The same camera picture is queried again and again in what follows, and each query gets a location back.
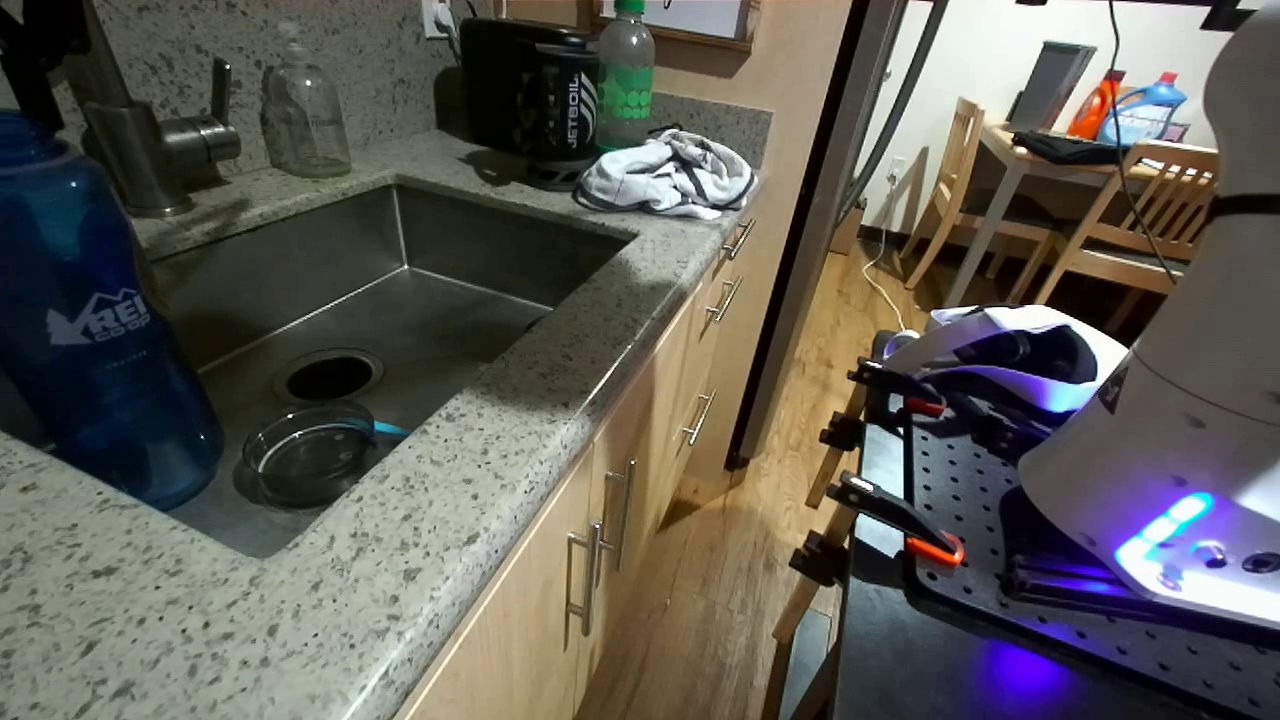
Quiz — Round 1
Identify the perforated metal mount plate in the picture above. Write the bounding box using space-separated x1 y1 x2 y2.
850 405 1280 720

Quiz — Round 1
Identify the white wall outlet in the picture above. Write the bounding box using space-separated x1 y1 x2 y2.
416 0 465 42

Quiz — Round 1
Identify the white striped dish towel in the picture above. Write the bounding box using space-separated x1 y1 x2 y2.
573 124 759 222

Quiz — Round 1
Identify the wood framed white board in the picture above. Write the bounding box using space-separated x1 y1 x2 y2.
575 0 765 55

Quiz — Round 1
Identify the black orange bar clamp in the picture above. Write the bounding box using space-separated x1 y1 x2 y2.
825 471 972 570
815 354 964 454

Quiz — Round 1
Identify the black pouch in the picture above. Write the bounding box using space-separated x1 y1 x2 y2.
1013 128 1134 167

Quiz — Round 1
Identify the grey metal faucet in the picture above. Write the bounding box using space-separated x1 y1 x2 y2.
54 0 249 221

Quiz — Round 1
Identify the blue cleaner bottle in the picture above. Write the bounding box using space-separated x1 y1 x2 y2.
1113 67 1191 149

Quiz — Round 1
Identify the wooden kitchen cabinet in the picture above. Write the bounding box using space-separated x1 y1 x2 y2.
393 197 793 720

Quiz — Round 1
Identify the green plastic bottle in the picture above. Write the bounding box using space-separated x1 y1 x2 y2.
591 0 661 149

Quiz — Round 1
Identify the wooden dining table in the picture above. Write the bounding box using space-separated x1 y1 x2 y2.
944 117 1222 310

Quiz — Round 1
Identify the metal drawer handle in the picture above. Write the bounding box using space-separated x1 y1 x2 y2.
675 391 717 453
697 282 737 334
717 214 757 264

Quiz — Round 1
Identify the black robot stand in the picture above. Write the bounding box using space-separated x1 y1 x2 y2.
825 570 1256 720

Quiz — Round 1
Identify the white floor cable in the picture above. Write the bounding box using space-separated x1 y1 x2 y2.
857 252 931 331

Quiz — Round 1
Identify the blue plastic water bottle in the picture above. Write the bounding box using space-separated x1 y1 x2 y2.
0 110 228 511

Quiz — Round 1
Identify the white VR headset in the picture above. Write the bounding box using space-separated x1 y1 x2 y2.
870 300 1134 453

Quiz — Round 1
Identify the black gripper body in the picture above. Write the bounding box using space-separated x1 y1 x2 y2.
0 0 84 134

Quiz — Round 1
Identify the vertical metal cabinet handle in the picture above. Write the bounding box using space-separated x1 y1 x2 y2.
594 454 639 575
560 523 605 646

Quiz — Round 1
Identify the stainless steel sink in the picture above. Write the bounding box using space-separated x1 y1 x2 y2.
0 177 639 562

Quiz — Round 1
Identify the orange detergent bottle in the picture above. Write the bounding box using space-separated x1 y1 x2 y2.
1065 65 1131 144

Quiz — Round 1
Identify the wooden slat chair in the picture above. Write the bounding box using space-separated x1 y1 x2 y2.
1037 134 1222 310
904 91 991 295

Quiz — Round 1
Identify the round metal sink strainer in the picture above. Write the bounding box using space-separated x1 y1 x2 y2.
228 405 381 511

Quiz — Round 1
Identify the clear glass soap bottle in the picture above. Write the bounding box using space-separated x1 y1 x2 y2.
257 20 355 178

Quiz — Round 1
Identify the grey laptop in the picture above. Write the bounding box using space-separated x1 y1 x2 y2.
1002 36 1100 134

